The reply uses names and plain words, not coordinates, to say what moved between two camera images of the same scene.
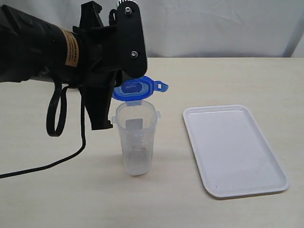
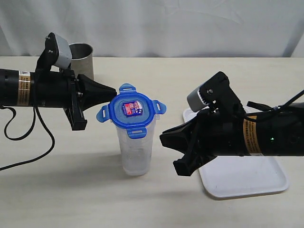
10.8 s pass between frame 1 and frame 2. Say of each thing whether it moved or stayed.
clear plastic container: stayed
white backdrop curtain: stayed
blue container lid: moved
